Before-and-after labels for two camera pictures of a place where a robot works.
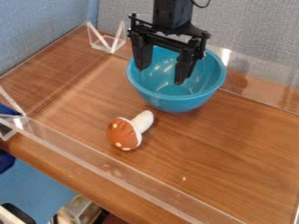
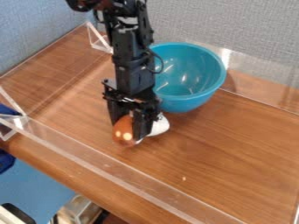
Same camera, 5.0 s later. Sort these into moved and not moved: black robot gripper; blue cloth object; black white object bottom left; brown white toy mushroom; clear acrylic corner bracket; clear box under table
Moved: black robot gripper; brown white toy mushroom
Not moved: blue cloth object; clear box under table; black white object bottom left; clear acrylic corner bracket
